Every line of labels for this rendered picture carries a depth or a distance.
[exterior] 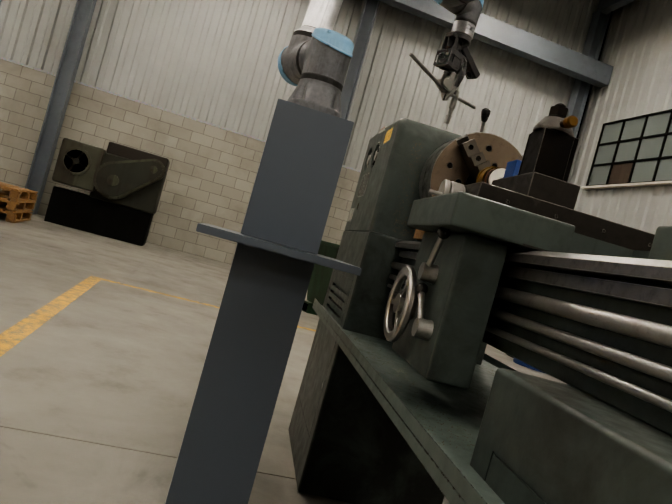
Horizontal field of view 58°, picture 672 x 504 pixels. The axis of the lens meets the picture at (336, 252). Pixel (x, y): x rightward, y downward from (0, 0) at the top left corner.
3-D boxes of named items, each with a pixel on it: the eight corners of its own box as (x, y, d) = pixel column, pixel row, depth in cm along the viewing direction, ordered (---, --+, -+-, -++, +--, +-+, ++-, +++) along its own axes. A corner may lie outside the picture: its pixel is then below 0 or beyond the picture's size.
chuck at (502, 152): (406, 215, 187) (443, 120, 188) (497, 251, 191) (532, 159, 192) (414, 214, 178) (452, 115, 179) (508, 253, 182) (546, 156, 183)
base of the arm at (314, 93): (286, 102, 152) (297, 65, 152) (282, 113, 167) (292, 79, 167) (343, 120, 155) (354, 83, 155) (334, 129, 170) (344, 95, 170)
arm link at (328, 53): (314, 70, 153) (328, 18, 153) (290, 75, 164) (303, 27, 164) (352, 88, 159) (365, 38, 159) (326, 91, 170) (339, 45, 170)
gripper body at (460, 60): (431, 66, 201) (442, 32, 201) (448, 77, 206) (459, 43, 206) (447, 65, 195) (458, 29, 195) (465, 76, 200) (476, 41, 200)
